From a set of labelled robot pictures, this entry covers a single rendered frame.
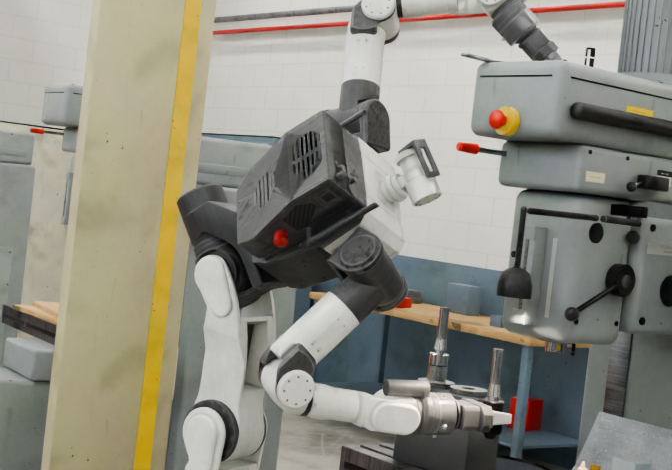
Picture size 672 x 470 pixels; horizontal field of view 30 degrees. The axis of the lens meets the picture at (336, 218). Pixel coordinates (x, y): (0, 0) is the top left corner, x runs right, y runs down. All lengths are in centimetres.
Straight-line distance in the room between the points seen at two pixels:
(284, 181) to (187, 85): 161
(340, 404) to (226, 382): 36
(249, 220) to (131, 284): 148
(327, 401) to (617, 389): 90
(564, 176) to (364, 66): 53
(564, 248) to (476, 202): 637
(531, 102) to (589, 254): 35
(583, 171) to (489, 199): 633
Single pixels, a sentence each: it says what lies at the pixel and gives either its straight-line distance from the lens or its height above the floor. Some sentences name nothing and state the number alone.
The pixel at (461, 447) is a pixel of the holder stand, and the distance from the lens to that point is 295.
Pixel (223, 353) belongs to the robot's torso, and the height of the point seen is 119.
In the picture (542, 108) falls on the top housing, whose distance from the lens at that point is 259.
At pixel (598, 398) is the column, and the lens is 322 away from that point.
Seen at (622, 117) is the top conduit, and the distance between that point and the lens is 265.
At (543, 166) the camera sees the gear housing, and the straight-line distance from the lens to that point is 269.
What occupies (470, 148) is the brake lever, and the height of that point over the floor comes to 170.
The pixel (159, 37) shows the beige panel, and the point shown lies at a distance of 412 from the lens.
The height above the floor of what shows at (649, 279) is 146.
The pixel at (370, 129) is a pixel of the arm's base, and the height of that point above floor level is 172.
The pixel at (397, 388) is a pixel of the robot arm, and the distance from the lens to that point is 261.
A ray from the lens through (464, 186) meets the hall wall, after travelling 915.
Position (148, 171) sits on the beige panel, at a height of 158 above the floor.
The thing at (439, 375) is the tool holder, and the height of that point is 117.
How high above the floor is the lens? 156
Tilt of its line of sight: 1 degrees down
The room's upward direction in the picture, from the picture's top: 6 degrees clockwise
